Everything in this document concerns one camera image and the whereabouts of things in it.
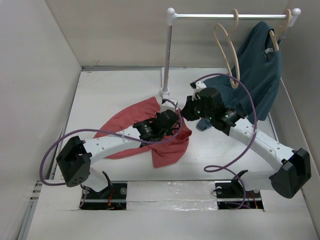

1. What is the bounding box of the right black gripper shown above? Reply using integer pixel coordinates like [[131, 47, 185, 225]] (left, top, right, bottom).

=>
[[179, 94, 214, 121]]

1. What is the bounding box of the red t shirt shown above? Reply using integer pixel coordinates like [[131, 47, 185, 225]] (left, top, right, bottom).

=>
[[85, 97, 192, 168]]

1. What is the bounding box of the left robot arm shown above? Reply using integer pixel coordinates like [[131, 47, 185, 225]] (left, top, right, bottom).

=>
[[56, 109, 182, 199]]

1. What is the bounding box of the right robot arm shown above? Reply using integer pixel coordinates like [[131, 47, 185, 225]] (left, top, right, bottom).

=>
[[180, 87, 312, 199]]

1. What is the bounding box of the teal t shirt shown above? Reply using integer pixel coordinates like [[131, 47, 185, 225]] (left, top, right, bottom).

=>
[[203, 21, 282, 123]]

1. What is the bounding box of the wooden hanger with teal shirt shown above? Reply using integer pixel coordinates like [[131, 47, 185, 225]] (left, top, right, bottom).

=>
[[268, 9, 293, 52]]

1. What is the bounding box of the silver tape patch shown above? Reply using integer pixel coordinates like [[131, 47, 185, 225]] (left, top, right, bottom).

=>
[[126, 180, 218, 212]]

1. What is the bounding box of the white clothes rack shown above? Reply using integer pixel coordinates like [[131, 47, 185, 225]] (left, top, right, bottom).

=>
[[159, 7, 302, 99]]

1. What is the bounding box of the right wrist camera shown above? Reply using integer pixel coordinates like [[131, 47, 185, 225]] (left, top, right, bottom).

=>
[[190, 80, 207, 94]]

